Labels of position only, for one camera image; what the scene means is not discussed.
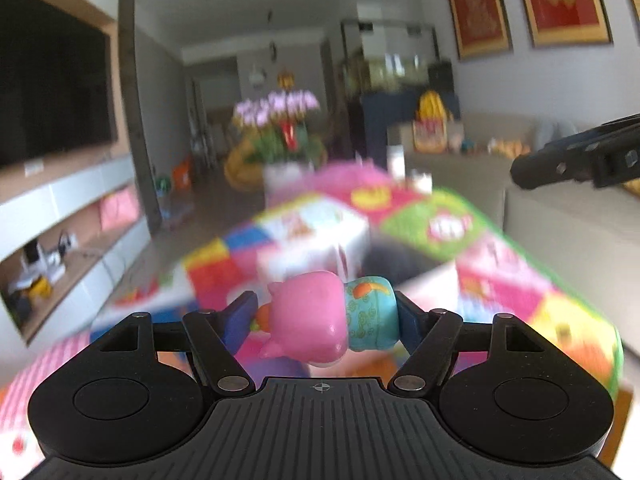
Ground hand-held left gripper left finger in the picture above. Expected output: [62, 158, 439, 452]
[90, 291, 258, 395]

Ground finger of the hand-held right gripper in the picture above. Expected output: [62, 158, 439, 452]
[600, 115, 640, 132]
[510, 127, 640, 191]

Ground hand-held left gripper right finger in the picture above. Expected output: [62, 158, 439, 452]
[387, 291, 546, 392]

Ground pink pig toy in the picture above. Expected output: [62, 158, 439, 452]
[257, 270, 401, 366]

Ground orange toy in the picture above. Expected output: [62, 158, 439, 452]
[487, 137, 531, 158]

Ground beige sofa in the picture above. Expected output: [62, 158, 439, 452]
[390, 112, 640, 261]

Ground white soft item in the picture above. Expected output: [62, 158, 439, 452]
[320, 240, 372, 281]

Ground colourful printed blanket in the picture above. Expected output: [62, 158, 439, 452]
[0, 162, 626, 480]

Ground yellow printed bag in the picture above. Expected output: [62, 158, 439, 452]
[412, 91, 453, 153]

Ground white jar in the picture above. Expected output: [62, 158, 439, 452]
[386, 145, 405, 178]

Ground yellow plush cushion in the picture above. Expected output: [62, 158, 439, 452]
[223, 137, 266, 191]

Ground orange box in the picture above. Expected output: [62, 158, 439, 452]
[172, 157, 194, 191]

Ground pink gift bag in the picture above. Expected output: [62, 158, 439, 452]
[100, 187, 141, 231]

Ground dark blue cabinet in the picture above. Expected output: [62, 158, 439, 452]
[350, 90, 458, 151]

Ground glass fish tank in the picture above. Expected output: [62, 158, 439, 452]
[341, 19, 441, 93]

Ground white power strip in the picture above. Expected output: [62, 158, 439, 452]
[44, 246, 77, 267]

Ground pink potted flowers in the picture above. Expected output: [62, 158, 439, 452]
[232, 87, 326, 191]

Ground wooden white television cabinet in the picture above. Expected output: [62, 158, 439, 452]
[0, 0, 151, 346]

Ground yellow toy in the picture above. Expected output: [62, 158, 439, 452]
[7, 277, 53, 311]

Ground black television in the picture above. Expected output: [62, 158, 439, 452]
[0, 0, 118, 168]

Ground red framed wall picture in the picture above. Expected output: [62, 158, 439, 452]
[440, 0, 513, 61]
[512, 0, 613, 48]

